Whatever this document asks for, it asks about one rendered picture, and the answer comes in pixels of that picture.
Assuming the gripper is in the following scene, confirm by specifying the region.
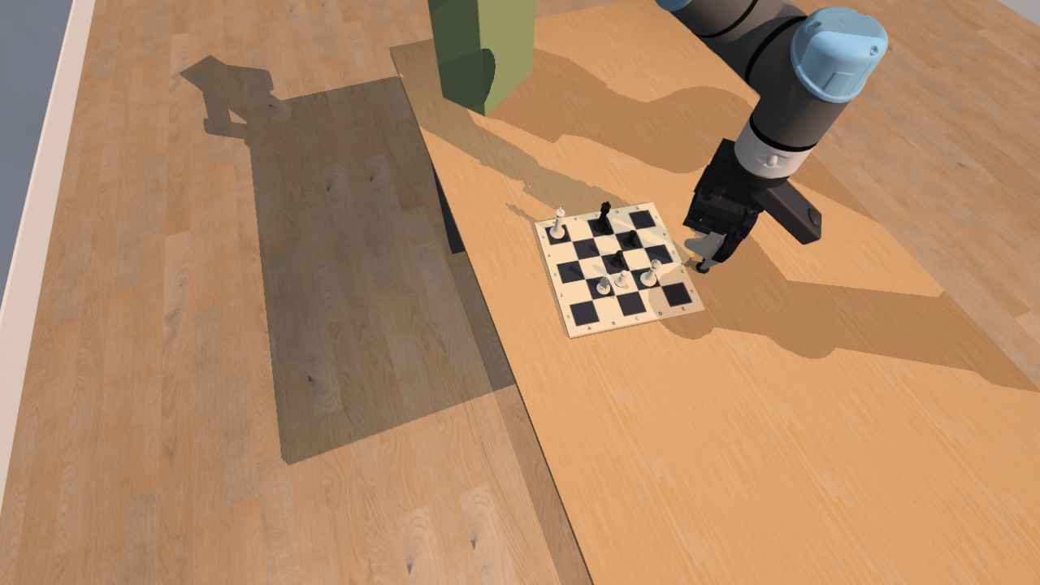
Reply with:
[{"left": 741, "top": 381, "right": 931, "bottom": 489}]
[{"left": 682, "top": 138, "right": 790, "bottom": 270}]

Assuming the black and cream chessboard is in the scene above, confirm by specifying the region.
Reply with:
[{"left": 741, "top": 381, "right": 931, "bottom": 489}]
[{"left": 535, "top": 202, "right": 704, "bottom": 338}]

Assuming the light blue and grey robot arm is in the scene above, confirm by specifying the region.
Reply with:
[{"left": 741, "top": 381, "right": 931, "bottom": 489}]
[{"left": 655, "top": 0, "right": 888, "bottom": 245}]

